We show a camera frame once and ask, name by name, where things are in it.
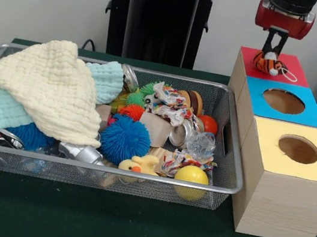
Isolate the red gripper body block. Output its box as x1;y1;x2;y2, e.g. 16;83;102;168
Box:
252;0;317;43

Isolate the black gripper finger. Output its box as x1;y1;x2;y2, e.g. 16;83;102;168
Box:
274;32;290;58
261;26;277;55

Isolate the orange striped tiger plush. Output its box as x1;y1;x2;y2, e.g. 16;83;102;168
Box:
250;49;303;83

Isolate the cream muslin cloth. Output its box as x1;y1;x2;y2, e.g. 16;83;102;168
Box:
0;29;118;149

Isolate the mint green cloth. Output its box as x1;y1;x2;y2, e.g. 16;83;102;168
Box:
0;41;127;147

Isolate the wooden three-hole sorting box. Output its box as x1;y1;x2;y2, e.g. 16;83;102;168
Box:
204;44;317;237

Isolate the shallow clear mesh bin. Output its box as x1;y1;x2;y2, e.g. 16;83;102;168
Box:
0;40;260;215

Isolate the brown striped burger toy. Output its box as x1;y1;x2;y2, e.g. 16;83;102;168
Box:
175;88;205;116

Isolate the red-orange ball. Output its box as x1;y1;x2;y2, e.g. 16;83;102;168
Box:
195;113;220;136

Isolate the yellow ball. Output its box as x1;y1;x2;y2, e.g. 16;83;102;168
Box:
171;163;212;203

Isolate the yellow duck plush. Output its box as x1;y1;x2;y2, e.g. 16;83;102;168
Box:
117;150;162;177

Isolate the silver plastic toy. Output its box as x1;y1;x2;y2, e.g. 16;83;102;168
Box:
56;140;109;167

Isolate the dark green tablecloth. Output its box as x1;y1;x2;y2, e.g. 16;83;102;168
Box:
0;35;317;237

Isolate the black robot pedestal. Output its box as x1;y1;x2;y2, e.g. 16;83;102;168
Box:
92;0;229;74

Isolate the black looped cable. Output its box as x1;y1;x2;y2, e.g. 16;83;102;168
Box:
81;38;99;53

